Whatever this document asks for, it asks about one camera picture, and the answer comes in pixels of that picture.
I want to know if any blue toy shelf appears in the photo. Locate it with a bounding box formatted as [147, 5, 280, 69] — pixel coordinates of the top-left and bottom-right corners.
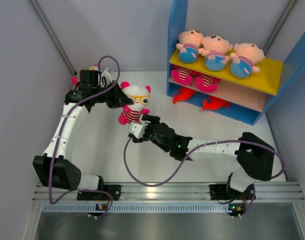
[166, 0, 305, 125]

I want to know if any pink doll plush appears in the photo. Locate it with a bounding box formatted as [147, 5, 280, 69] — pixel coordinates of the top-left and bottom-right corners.
[199, 35, 233, 72]
[229, 42, 266, 79]
[176, 29, 204, 64]

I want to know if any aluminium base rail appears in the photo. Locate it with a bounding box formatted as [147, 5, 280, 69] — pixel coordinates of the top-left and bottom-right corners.
[31, 181, 305, 203]

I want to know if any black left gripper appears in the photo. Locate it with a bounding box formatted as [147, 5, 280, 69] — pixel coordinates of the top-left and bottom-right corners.
[92, 80, 133, 109]

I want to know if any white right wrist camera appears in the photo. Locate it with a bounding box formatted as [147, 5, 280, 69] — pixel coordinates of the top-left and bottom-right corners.
[128, 122, 145, 139]

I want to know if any white pink plush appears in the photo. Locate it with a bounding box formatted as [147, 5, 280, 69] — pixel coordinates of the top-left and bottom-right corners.
[70, 64, 100, 86]
[195, 74, 221, 93]
[118, 81, 151, 125]

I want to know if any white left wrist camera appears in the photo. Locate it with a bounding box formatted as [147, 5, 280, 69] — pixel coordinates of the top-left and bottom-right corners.
[101, 67, 116, 82]

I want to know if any striped pink plush on shelf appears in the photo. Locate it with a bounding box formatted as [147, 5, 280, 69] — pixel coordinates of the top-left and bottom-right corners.
[170, 65, 195, 86]

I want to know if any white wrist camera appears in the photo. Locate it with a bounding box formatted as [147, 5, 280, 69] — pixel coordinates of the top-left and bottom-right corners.
[101, 67, 116, 82]
[128, 122, 145, 139]

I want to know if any red shark plush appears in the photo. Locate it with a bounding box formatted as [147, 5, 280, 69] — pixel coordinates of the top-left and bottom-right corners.
[172, 86, 197, 104]
[202, 95, 230, 111]

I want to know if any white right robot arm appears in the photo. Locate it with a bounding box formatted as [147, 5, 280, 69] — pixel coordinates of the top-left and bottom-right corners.
[128, 115, 275, 199]

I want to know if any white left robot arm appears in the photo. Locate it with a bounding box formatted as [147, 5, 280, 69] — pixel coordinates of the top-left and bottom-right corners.
[33, 68, 133, 200]

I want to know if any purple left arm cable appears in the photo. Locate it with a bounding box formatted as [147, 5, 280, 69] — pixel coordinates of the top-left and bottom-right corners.
[48, 55, 121, 221]

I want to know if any red shark plush on shelf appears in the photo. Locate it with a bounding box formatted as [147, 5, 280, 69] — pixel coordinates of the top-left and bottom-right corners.
[172, 86, 197, 104]

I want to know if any white slotted cable duct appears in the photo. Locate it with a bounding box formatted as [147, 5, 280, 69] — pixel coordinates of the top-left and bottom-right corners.
[42, 202, 242, 214]

